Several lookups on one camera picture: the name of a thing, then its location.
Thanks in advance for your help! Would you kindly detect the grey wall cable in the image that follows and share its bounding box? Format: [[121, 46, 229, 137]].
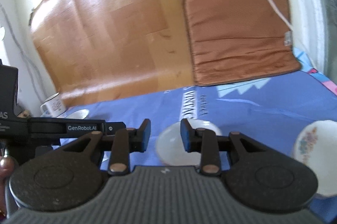
[[0, 2, 49, 104]]

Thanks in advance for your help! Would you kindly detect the white floral bowl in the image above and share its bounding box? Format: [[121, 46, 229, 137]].
[[58, 109, 90, 119]]

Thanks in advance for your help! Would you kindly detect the white window frame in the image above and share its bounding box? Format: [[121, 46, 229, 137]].
[[292, 0, 336, 82]]

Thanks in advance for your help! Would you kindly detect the blue printed tablecloth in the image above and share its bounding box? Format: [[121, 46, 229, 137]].
[[66, 50, 336, 223]]

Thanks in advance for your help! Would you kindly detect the left hand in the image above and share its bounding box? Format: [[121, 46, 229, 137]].
[[0, 156, 15, 221]]

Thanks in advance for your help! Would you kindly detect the brown seat cushion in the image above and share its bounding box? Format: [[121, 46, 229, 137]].
[[183, 0, 301, 86]]

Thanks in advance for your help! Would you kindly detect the white plate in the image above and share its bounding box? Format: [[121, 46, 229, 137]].
[[156, 119, 223, 167]]

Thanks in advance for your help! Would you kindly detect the white enamel mug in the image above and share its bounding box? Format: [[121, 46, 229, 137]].
[[40, 93, 67, 118]]

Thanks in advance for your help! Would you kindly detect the wooden pattern board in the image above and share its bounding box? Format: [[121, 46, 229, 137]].
[[31, 0, 193, 106]]

